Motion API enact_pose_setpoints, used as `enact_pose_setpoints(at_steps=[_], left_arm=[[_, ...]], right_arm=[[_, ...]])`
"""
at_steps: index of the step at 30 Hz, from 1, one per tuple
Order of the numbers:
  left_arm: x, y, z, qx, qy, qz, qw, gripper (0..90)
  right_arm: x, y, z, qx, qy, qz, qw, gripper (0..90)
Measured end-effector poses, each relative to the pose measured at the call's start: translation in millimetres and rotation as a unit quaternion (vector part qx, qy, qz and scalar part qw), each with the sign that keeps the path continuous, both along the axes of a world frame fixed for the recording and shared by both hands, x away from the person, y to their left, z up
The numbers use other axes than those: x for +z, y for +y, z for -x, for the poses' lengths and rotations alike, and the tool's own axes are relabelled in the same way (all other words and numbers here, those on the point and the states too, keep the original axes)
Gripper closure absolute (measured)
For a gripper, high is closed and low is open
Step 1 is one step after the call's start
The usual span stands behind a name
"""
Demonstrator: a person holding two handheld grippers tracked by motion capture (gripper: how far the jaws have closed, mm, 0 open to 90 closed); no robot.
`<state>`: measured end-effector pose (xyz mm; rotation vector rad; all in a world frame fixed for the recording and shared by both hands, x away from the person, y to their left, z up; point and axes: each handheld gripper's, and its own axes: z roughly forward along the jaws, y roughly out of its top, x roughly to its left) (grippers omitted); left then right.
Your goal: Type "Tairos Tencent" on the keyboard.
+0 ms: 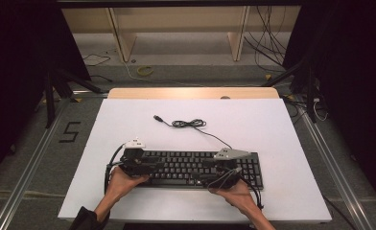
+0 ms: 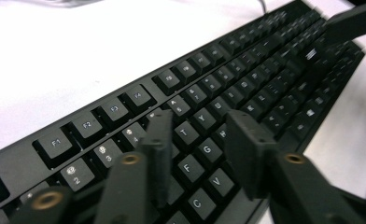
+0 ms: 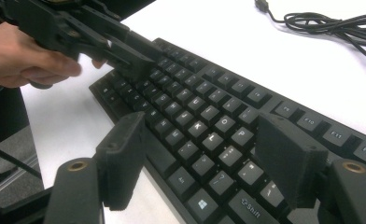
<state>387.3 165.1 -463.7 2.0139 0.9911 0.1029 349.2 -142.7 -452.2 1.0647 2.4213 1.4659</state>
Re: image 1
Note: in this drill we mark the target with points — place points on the white board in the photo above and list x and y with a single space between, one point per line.
272 127

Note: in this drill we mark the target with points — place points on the wooden table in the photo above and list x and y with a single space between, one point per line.
176 93

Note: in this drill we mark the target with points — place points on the person's left hand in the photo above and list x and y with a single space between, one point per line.
123 185

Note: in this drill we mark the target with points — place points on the black computer keyboard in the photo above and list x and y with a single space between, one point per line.
183 169

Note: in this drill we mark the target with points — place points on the person's right hand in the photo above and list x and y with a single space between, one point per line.
239 196

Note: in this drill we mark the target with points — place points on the light wooden shelf unit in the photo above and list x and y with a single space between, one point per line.
183 19

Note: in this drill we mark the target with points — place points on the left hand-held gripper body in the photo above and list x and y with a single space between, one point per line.
133 163

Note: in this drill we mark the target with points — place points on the black metal stand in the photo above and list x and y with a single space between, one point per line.
50 102
310 96

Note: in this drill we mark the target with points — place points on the person's dark sleeve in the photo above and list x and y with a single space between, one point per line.
87 220

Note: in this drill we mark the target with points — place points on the yellow tape roll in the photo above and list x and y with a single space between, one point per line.
144 71

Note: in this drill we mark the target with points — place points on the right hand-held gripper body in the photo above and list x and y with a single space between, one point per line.
224 174

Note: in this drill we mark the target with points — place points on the black curtain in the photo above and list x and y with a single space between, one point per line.
16 64
352 80

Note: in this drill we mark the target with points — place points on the aluminium floor rail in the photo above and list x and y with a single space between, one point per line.
333 166
29 166

